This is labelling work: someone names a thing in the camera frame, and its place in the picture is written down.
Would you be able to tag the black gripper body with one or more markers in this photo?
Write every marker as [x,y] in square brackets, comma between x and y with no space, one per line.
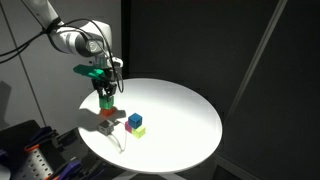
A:
[105,81]

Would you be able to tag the white rounded object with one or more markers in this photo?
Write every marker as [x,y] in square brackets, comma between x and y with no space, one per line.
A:
[4,173]

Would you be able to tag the yellow-green block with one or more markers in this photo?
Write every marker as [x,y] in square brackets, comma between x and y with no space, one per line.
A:
[139,132]

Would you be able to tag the blue orange clamps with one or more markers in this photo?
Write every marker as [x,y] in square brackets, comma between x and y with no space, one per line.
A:
[36,166]

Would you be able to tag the purple spring clamp orange tips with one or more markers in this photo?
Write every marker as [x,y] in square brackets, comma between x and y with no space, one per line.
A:
[71,166]
[38,136]

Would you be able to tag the gray block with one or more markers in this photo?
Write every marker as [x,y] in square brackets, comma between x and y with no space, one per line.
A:
[106,128]

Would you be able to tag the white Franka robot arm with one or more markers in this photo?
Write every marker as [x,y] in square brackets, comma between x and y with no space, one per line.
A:
[66,38]

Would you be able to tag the green block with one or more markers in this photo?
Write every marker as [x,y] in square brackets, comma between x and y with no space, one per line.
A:
[106,104]

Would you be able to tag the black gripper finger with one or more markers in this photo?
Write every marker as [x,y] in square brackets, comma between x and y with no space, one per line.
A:
[101,92]
[112,91]

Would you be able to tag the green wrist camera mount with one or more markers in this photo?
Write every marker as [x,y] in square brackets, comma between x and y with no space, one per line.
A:
[88,70]

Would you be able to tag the blue block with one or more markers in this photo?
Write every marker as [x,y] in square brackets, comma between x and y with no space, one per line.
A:
[135,120]

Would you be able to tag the orange block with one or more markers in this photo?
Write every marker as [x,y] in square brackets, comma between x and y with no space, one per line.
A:
[107,112]

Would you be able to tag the gray slanted pole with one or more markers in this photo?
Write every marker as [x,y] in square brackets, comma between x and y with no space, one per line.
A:
[256,55]

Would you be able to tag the pink block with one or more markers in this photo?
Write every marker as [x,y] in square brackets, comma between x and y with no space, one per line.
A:
[127,127]

